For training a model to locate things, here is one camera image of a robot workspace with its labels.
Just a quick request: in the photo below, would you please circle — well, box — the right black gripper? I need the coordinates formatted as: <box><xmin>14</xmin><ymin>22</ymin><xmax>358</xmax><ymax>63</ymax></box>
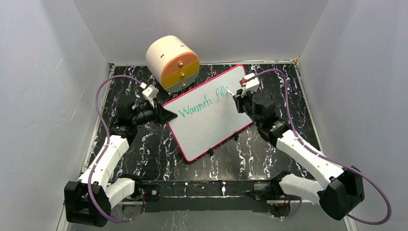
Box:
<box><xmin>233</xmin><ymin>87</ymin><xmax>262</xmax><ymax>127</ymax></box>

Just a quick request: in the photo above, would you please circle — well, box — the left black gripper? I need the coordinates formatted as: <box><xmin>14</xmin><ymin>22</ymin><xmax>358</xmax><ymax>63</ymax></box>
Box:
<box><xmin>133</xmin><ymin>99</ymin><xmax>177</xmax><ymax>128</ymax></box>

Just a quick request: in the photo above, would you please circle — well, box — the pink framed whiteboard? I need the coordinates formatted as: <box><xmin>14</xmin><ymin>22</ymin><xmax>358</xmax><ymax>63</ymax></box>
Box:
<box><xmin>164</xmin><ymin>65</ymin><xmax>252</xmax><ymax>162</ymax></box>

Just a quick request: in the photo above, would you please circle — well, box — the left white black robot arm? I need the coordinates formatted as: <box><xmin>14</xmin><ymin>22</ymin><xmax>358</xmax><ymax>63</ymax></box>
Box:
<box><xmin>64</xmin><ymin>99</ymin><xmax>177</xmax><ymax>227</ymax></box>

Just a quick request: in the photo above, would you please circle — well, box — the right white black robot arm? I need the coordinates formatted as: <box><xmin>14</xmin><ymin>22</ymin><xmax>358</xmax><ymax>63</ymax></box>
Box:
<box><xmin>233</xmin><ymin>89</ymin><xmax>365</xmax><ymax>220</ymax></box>

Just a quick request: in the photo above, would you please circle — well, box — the cream cylindrical drawer box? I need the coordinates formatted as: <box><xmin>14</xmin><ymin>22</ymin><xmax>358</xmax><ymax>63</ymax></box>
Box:
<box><xmin>145</xmin><ymin>35</ymin><xmax>200</xmax><ymax>93</ymax></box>

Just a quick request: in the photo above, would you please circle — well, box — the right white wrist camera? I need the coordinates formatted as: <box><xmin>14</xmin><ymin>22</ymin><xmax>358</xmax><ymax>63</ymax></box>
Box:
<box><xmin>240</xmin><ymin>73</ymin><xmax>260</xmax><ymax>98</ymax></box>

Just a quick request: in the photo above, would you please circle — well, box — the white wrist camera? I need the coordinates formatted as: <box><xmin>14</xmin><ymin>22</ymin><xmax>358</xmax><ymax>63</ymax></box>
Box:
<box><xmin>240</xmin><ymin>73</ymin><xmax>260</xmax><ymax>98</ymax></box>
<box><xmin>142</xmin><ymin>85</ymin><xmax>159</xmax><ymax>104</ymax></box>

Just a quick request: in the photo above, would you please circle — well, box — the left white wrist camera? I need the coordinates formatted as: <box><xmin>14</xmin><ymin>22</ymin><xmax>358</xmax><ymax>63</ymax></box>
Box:
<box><xmin>142</xmin><ymin>85</ymin><xmax>159</xmax><ymax>104</ymax></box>

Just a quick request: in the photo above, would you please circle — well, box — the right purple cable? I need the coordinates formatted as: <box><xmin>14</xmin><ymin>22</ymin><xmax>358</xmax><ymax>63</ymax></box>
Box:
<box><xmin>245</xmin><ymin>68</ymin><xmax>392</xmax><ymax>225</ymax></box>

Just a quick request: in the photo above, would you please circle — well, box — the purple cable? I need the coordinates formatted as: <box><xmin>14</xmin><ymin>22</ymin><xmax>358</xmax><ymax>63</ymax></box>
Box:
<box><xmin>88</xmin><ymin>75</ymin><xmax>146</xmax><ymax>224</ymax></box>
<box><xmin>245</xmin><ymin>68</ymin><xmax>392</xmax><ymax>225</ymax></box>

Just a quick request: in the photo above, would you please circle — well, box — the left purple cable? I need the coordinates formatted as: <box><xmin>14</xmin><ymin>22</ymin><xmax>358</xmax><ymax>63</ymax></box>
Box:
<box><xmin>88</xmin><ymin>75</ymin><xmax>146</xmax><ymax>224</ymax></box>

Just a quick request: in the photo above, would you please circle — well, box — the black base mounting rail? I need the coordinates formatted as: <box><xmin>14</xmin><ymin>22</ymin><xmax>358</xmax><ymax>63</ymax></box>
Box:
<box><xmin>119</xmin><ymin>180</ymin><xmax>293</xmax><ymax>217</ymax></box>

